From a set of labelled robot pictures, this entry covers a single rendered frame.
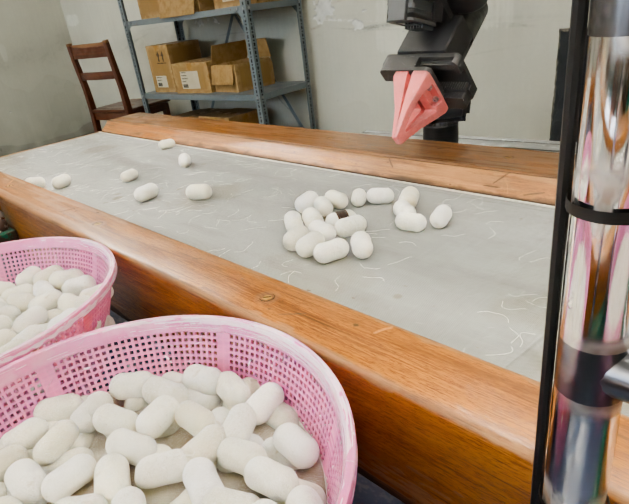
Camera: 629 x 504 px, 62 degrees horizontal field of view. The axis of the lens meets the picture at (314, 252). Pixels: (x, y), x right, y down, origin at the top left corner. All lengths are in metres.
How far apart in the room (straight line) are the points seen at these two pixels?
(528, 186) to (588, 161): 0.47
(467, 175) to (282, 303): 0.35
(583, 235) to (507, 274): 0.30
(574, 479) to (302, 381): 0.17
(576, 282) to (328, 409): 0.18
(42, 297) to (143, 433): 0.24
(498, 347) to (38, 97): 4.96
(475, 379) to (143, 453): 0.20
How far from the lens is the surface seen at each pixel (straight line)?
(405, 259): 0.50
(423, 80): 0.63
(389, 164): 0.73
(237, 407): 0.35
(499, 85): 2.67
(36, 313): 0.54
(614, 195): 0.17
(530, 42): 2.60
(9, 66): 5.11
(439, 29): 0.67
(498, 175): 0.66
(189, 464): 0.32
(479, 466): 0.31
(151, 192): 0.78
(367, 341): 0.35
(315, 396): 0.33
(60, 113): 5.25
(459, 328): 0.40
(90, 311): 0.48
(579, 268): 0.19
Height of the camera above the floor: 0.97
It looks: 25 degrees down
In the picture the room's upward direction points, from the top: 7 degrees counter-clockwise
